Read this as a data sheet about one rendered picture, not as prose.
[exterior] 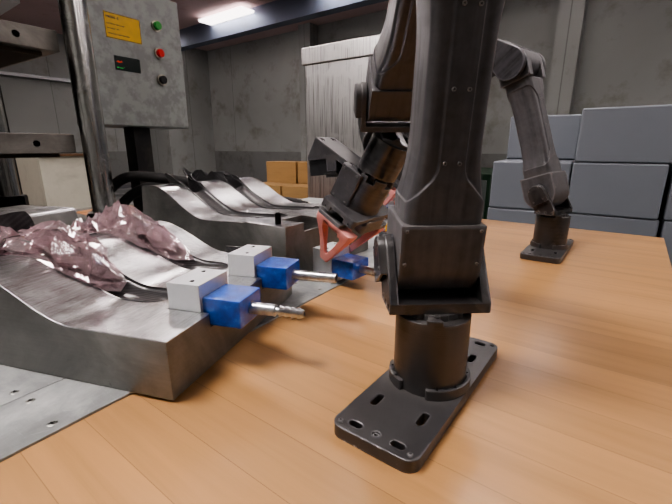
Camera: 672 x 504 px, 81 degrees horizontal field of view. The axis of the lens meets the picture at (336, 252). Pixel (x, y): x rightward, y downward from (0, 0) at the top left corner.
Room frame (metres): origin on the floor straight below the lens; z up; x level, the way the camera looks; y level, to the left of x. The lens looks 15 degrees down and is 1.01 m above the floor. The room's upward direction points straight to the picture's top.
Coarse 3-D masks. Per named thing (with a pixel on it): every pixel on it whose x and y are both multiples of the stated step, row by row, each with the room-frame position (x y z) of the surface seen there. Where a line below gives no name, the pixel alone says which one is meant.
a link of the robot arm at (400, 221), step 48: (432, 0) 0.28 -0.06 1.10; (480, 0) 0.28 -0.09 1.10; (432, 48) 0.29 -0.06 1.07; (480, 48) 0.28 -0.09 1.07; (432, 96) 0.29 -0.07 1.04; (480, 96) 0.29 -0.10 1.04; (432, 144) 0.29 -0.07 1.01; (480, 144) 0.29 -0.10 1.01; (432, 192) 0.29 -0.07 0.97; (480, 192) 0.30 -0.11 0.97; (432, 240) 0.30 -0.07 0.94; (480, 240) 0.30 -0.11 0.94; (432, 288) 0.31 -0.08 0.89
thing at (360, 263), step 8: (328, 248) 0.59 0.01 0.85; (344, 248) 0.60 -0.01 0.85; (336, 256) 0.59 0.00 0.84; (344, 256) 0.59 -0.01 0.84; (352, 256) 0.59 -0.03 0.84; (360, 256) 0.59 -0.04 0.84; (320, 264) 0.59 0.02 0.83; (328, 264) 0.58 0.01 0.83; (336, 264) 0.57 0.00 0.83; (344, 264) 0.56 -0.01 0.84; (352, 264) 0.55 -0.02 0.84; (360, 264) 0.57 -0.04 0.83; (328, 272) 0.58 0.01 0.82; (336, 272) 0.57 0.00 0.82; (344, 272) 0.56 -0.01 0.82; (352, 272) 0.55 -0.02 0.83; (360, 272) 0.57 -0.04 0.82; (368, 272) 0.56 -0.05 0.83; (352, 280) 0.56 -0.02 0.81
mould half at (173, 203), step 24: (144, 192) 0.78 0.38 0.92; (168, 192) 0.74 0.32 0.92; (216, 192) 0.82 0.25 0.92; (264, 192) 0.91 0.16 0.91; (168, 216) 0.74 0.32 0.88; (192, 216) 0.70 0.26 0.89; (216, 216) 0.71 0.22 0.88; (288, 216) 0.67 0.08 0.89; (312, 216) 0.67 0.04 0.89; (216, 240) 0.67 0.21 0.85; (240, 240) 0.63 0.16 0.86; (264, 240) 0.60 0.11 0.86; (288, 240) 0.58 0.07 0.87; (312, 240) 0.64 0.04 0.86; (336, 240) 0.70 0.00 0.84; (312, 264) 0.63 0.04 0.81
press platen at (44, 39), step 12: (0, 24) 1.00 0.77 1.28; (12, 24) 1.02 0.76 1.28; (24, 24) 1.04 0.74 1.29; (0, 36) 1.00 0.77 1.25; (12, 36) 1.02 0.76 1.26; (24, 36) 1.04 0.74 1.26; (36, 36) 1.06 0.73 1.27; (48, 36) 1.08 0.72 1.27; (24, 48) 1.06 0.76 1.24; (36, 48) 1.06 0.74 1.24; (48, 48) 1.08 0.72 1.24
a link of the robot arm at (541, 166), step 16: (528, 64) 0.83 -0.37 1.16; (512, 80) 0.85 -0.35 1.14; (528, 80) 0.83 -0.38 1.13; (512, 96) 0.85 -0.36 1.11; (528, 96) 0.83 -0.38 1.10; (528, 112) 0.83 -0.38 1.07; (544, 112) 0.83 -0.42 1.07; (528, 128) 0.82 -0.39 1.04; (544, 128) 0.81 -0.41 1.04; (528, 144) 0.82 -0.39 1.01; (544, 144) 0.80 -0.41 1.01; (528, 160) 0.81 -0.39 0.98; (544, 160) 0.79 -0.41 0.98; (528, 176) 0.81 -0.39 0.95; (544, 176) 0.78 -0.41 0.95; (560, 176) 0.79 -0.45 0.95; (560, 192) 0.78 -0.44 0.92
